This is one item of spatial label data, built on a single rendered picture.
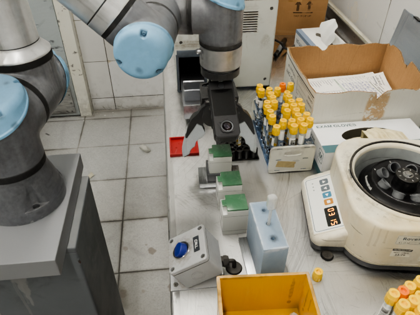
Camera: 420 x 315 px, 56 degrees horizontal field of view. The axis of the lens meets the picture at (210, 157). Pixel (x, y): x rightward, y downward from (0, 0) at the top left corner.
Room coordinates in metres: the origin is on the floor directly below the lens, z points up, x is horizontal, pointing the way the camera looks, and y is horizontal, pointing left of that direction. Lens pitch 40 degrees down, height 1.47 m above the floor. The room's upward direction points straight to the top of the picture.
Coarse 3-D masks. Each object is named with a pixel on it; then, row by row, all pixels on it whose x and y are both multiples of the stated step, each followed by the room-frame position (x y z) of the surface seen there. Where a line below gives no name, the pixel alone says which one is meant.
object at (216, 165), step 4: (208, 152) 0.65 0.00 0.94; (208, 156) 0.64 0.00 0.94; (212, 156) 0.63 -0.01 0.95; (208, 160) 0.64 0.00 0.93; (212, 160) 0.62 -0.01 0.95; (216, 160) 0.62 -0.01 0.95; (220, 160) 0.62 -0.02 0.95; (224, 160) 0.62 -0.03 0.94; (228, 160) 0.62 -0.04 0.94; (208, 164) 0.64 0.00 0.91; (212, 164) 0.62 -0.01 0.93; (216, 164) 0.62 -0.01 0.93; (220, 164) 0.62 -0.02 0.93; (224, 164) 0.62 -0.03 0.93; (228, 164) 0.62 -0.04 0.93; (212, 168) 0.62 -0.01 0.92; (216, 168) 0.62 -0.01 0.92; (220, 168) 0.62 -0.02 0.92; (224, 168) 0.62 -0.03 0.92; (228, 168) 0.62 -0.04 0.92; (212, 172) 0.62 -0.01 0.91; (216, 172) 0.62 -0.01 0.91
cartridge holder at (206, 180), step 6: (198, 168) 0.66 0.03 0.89; (204, 168) 0.66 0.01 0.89; (234, 168) 0.66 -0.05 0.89; (198, 174) 0.65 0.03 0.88; (204, 174) 0.64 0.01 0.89; (210, 174) 0.62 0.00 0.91; (216, 174) 0.62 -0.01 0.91; (204, 180) 0.62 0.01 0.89; (210, 180) 0.61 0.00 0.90; (204, 186) 0.61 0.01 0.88; (210, 186) 0.61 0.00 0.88
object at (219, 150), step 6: (216, 144) 0.66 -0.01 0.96; (222, 144) 0.66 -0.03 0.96; (228, 144) 0.66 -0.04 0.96; (210, 150) 0.64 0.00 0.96; (216, 150) 0.64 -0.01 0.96; (222, 150) 0.64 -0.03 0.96; (228, 150) 0.64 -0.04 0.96; (216, 156) 0.62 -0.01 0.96; (222, 156) 0.62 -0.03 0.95; (228, 156) 0.62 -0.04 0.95
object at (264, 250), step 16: (256, 208) 0.46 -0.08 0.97; (256, 224) 0.42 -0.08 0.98; (272, 224) 0.42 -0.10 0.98; (240, 240) 0.46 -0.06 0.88; (256, 240) 0.41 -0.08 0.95; (272, 240) 0.39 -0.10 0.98; (256, 256) 0.40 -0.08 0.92; (272, 256) 0.38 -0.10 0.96; (256, 272) 0.39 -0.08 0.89; (272, 272) 0.38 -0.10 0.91
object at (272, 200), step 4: (268, 196) 0.43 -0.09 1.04; (272, 196) 0.42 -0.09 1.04; (276, 196) 0.43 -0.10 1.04; (268, 200) 0.42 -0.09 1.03; (272, 200) 0.42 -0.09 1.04; (276, 200) 0.42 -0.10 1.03; (268, 204) 0.42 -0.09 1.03; (272, 204) 0.42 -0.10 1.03; (276, 204) 0.42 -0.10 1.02; (268, 208) 0.42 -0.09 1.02; (272, 208) 0.42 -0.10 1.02
